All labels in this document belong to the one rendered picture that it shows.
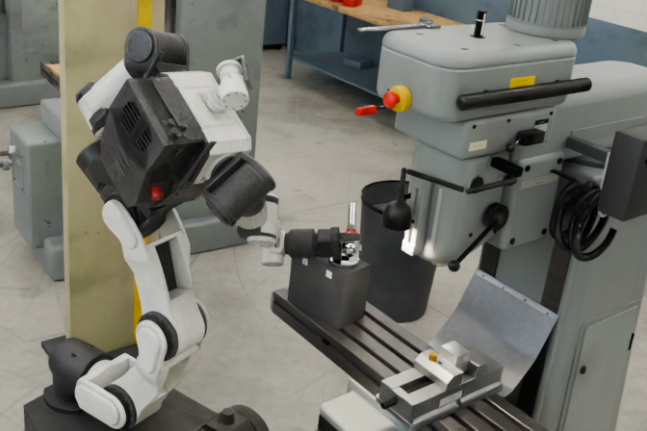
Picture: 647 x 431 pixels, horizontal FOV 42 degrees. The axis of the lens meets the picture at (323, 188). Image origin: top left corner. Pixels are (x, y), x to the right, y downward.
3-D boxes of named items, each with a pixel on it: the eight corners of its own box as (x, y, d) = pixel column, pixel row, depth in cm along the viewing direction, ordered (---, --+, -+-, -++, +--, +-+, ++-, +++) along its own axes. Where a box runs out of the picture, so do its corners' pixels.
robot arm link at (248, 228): (233, 244, 227) (226, 223, 206) (237, 199, 231) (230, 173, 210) (276, 247, 227) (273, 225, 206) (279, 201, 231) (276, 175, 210)
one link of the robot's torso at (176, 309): (141, 365, 233) (90, 204, 227) (185, 339, 246) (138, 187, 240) (177, 365, 223) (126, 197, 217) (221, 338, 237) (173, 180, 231)
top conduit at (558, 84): (465, 113, 182) (468, 97, 180) (452, 107, 185) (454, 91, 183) (590, 92, 208) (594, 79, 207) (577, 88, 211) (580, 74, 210)
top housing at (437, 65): (441, 128, 184) (452, 57, 178) (364, 94, 203) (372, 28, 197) (573, 105, 212) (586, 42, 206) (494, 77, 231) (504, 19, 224)
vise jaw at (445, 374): (446, 392, 217) (448, 378, 216) (413, 367, 226) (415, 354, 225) (461, 384, 221) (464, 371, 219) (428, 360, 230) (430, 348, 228)
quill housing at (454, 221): (444, 277, 210) (465, 158, 198) (389, 243, 224) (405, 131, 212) (495, 261, 221) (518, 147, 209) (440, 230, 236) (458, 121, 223)
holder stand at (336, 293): (338, 330, 252) (345, 271, 244) (286, 300, 265) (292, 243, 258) (364, 317, 260) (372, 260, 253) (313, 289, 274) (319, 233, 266)
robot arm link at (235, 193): (238, 231, 205) (234, 216, 192) (213, 206, 207) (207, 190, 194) (272, 200, 208) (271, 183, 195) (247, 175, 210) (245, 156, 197)
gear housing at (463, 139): (461, 163, 194) (468, 121, 190) (391, 130, 211) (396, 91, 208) (552, 143, 214) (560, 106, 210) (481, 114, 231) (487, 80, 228)
